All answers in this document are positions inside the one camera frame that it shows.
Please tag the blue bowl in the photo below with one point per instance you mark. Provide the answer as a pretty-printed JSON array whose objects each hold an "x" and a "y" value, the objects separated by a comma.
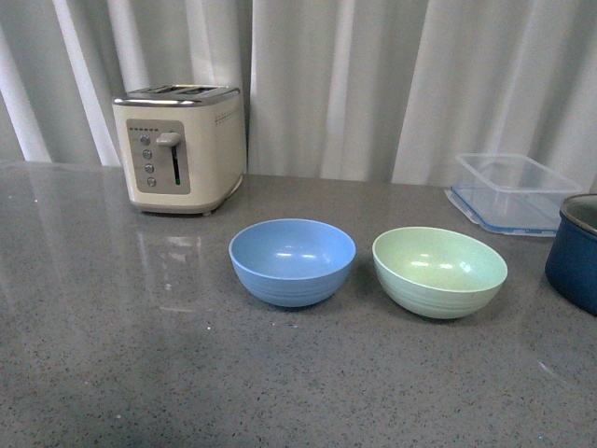
[{"x": 292, "y": 262}]

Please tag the green bowl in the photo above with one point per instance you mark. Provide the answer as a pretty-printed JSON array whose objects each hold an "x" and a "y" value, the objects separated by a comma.
[{"x": 437, "y": 273}]

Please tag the cream two-slot toaster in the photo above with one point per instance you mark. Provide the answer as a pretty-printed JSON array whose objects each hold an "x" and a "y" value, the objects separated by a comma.
[{"x": 182, "y": 146}]

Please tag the white curtain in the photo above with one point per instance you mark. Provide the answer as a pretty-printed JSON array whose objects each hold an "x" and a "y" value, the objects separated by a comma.
[{"x": 388, "y": 91}]

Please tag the clear plastic food container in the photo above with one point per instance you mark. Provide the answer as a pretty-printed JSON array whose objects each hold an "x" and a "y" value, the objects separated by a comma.
[{"x": 510, "y": 194}]

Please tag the dark blue pot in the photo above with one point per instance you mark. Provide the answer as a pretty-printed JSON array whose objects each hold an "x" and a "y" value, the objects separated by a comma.
[{"x": 571, "y": 263}]

